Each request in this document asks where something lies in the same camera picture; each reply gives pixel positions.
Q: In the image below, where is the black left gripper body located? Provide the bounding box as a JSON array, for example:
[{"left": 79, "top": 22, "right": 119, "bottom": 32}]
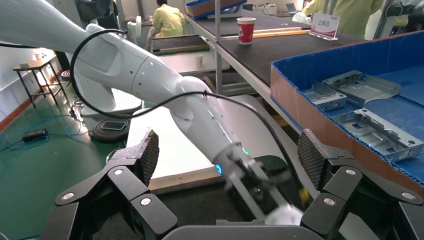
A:
[{"left": 231, "top": 168, "right": 301, "bottom": 222}]

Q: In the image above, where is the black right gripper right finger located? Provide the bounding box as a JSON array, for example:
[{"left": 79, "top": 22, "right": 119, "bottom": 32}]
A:
[{"left": 297, "top": 128, "right": 424, "bottom": 240}]

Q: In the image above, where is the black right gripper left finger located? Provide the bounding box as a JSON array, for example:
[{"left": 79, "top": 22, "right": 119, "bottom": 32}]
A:
[{"left": 54, "top": 128, "right": 179, "bottom": 240}]

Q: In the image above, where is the blue corrugated box brown outside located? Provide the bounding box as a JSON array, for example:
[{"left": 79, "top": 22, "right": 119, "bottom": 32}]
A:
[{"left": 269, "top": 30, "right": 424, "bottom": 200}]

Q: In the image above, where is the distant blue corrugated box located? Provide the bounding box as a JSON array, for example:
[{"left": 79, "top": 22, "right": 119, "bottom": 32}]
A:
[{"left": 184, "top": 0, "right": 248, "bottom": 20}]

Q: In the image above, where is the thin yellowish wooden strip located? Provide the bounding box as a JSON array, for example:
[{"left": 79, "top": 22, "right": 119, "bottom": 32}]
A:
[{"left": 148, "top": 165, "right": 226, "bottom": 195}]

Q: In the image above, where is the round black floor base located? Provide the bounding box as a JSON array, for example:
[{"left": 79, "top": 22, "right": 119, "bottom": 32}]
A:
[{"left": 91, "top": 117, "right": 132, "bottom": 144}]

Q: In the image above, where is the large black table mat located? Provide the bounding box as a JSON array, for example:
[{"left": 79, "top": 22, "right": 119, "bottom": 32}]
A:
[{"left": 216, "top": 31, "right": 367, "bottom": 88}]

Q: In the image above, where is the black power brick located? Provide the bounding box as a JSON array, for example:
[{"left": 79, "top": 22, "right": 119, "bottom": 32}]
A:
[{"left": 21, "top": 128, "right": 49, "bottom": 144}]

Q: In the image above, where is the black mat on side table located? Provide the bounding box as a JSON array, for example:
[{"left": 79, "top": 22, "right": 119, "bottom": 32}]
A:
[{"left": 151, "top": 34, "right": 211, "bottom": 56}]

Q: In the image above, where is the long wooden slat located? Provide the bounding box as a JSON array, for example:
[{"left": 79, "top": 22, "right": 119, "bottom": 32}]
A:
[{"left": 220, "top": 27, "right": 311, "bottom": 40}]

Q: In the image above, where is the white sign with red print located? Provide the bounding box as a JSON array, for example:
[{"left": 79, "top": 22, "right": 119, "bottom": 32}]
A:
[{"left": 309, "top": 12, "right": 341, "bottom": 42}]

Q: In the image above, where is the seated worker in yellow coat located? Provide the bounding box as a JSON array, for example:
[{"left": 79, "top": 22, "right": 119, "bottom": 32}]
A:
[{"left": 145, "top": 0, "right": 186, "bottom": 42}]

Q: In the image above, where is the red paper cup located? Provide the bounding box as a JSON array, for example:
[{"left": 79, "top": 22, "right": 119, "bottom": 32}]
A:
[{"left": 236, "top": 17, "right": 257, "bottom": 46}]

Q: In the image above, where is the small dark side table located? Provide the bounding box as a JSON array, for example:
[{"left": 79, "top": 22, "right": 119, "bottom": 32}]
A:
[{"left": 12, "top": 54, "right": 69, "bottom": 109}]

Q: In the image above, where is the stamped metal bracket plate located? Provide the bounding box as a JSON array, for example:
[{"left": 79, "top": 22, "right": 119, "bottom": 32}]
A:
[
  {"left": 321, "top": 69, "right": 402, "bottom": 109},
  {"left": 332, "top": 108, "right": 424, "bottom": 163},
  {"left": 302, "top": 82, "right": 349, "bottom": 113}
]

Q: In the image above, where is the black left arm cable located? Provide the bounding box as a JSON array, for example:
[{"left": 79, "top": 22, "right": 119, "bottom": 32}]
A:
[{"left": 69, "top": 28, "right": 307, "bottom": 200}]

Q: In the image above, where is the white table frame rail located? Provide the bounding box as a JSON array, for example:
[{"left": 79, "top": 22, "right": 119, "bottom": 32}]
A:
[{"left": 183, "top": 0, "right": 304, "bottom": 133}]

